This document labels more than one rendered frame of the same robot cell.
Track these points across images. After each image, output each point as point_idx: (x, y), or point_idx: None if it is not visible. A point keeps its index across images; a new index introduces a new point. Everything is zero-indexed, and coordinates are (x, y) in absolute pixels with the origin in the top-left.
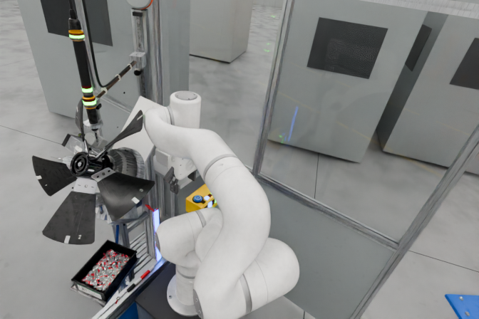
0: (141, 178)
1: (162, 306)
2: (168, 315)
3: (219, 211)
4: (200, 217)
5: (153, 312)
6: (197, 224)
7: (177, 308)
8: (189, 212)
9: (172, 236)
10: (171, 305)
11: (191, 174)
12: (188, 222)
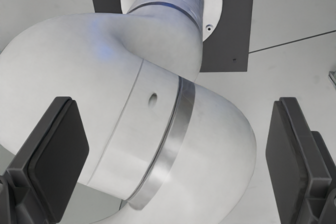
0: None
1: None
2: (110, 1)
3: (220, 221)
4: (139, 193)
5: None
6: (112, 193)
7: (127, 10)
8: (142, 131)
9: (13, 153)
10: None
11: (280, 174)
12: (86, 176)
